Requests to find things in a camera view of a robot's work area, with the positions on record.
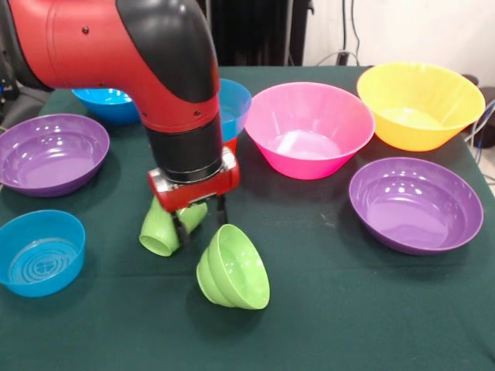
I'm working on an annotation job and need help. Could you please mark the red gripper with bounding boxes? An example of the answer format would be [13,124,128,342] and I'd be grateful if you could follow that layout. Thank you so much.
[148,146,241,248]

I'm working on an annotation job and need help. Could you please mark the green cup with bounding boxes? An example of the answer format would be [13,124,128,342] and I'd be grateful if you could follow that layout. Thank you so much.
[138,196,209,257]

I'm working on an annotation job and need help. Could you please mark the small green bowl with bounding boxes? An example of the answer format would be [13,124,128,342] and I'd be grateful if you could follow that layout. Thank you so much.
[196,223,271,311]

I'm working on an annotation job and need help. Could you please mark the blue bowl with ringed bottom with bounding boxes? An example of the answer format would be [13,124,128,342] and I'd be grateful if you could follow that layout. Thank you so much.
[218,78,253,143]
[0,209,87,298]

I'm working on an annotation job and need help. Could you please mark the pink bowl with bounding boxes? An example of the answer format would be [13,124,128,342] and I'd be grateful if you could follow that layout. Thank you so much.
[243,82,376,181]

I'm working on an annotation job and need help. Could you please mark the deep smooth blue bowl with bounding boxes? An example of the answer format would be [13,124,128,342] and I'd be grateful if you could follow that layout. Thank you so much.
[71,87,142,125]

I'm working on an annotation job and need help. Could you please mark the purple bowl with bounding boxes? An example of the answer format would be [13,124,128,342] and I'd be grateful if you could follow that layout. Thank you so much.
[348,156,484,256]
[0,113,111,198]

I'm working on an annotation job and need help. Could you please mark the dark green tablecloth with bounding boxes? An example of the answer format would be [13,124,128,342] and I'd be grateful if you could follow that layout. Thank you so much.
[0,64,495,371]

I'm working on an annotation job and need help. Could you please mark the black rounded seat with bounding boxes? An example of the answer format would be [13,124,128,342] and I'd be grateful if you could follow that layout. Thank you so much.
[7,84,52,128]

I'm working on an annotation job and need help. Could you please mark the black equipment rack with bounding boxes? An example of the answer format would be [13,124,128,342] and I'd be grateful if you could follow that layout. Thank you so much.
[0,49,19,117]

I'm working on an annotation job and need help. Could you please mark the yellow-orange bowl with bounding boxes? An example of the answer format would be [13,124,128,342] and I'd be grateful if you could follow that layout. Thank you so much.
[356,61,486,152]

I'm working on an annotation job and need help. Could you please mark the black plug with grey cable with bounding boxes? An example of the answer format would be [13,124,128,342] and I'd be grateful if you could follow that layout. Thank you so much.
[316,49,359,66]

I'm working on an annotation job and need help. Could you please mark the light blue cable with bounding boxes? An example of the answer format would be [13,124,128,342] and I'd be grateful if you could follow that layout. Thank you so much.
[462,98,495,150]

